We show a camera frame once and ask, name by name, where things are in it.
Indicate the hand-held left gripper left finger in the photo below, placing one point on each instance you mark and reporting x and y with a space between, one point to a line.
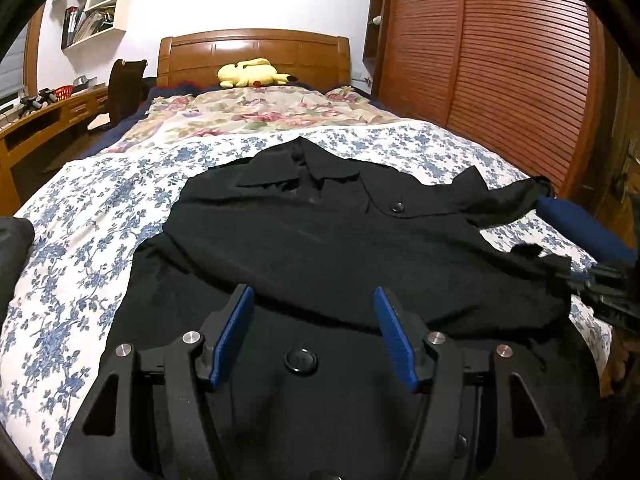
232 330

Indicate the dark brown chair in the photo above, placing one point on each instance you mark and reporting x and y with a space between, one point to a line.
125 85

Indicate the grey metal object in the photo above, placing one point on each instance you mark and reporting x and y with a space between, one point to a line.
81 82

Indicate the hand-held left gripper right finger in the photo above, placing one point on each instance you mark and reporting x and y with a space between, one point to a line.
395 335

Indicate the wooden door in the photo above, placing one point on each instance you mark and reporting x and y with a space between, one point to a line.
625 125

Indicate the black binders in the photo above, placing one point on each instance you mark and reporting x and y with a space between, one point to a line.
70 27

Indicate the black device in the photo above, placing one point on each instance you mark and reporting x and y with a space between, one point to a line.
37 99

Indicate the wooden louvered wardrobe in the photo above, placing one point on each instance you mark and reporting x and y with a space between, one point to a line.
500 60

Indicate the dark cloth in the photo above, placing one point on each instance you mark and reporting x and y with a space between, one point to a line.
12 250

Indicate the white wall shelf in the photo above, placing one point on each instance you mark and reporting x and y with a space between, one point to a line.
120 20

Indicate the grey window blind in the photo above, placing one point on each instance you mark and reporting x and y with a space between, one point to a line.
11 75

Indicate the wooden headboard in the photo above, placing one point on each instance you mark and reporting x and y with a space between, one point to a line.
200 55

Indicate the pink floral blanket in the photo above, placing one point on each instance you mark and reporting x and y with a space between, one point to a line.
250 115

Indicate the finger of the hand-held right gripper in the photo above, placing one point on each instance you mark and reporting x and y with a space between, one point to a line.
575 280

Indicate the yellow plush toy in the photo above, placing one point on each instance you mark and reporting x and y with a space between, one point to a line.
245 72

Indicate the black shirt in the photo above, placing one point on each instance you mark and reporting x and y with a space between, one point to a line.
325 240

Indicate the red basket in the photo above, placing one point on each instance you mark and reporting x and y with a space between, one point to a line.
63 92

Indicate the wooden desk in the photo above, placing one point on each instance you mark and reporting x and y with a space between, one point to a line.
50 115

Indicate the bed with floral duvet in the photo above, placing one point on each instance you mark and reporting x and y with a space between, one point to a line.
75 240

